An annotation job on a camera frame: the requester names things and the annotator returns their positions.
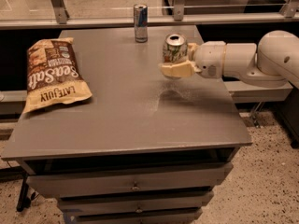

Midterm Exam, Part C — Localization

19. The brown sea salt chip bag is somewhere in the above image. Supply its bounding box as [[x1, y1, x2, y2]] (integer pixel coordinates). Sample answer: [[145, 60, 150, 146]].
[[23, 37, 92, 113]]

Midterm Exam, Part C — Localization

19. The blue silver redbull can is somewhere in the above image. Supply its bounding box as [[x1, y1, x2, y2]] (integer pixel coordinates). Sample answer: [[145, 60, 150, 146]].
[[134, 4, 148, 43]]

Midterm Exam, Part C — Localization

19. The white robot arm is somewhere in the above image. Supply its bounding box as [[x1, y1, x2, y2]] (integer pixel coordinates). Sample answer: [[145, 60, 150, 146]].
[[159, 30, 299, 88]]

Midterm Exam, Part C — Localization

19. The grey metal railing frame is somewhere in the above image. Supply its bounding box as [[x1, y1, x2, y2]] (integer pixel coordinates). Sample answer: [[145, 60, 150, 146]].
[[0, 0, 298, 29]]

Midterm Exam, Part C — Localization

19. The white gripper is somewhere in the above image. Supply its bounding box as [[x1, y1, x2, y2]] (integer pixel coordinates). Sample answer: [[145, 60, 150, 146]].
[[159, 41, 226, 79]]

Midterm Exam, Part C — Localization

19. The green white 7up can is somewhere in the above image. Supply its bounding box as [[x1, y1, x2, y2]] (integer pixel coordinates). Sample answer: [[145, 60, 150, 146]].
[[163, 33, 188, 63]]

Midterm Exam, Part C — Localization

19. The grey drawer cabinet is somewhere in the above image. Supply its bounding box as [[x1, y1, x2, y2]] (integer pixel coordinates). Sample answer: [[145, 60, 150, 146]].
[[3, 27, 250, 224]]

